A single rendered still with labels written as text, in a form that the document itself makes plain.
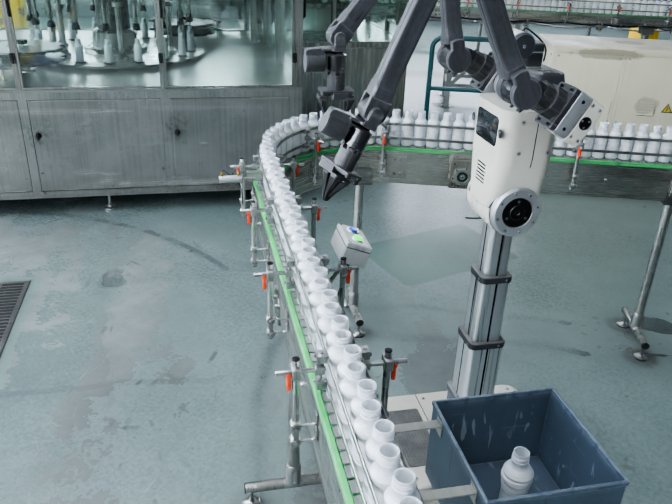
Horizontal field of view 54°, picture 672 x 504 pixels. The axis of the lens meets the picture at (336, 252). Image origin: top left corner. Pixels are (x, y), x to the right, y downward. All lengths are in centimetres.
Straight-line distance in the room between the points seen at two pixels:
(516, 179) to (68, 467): 201
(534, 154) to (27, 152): 373
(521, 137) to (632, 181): 153
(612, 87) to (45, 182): 425
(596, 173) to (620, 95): 239
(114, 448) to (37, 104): 266
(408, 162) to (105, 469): 189
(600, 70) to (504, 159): 370
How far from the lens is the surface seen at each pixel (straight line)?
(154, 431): 300
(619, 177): 341
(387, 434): 119
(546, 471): 183
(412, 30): 163
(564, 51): 553
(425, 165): 324
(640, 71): 571
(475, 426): 171
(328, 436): 142
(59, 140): 494
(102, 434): 303
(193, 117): 482
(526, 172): 202
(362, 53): 688
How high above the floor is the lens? 194
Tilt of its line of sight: 26 degrees down
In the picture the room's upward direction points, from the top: 2 degrees clockwise
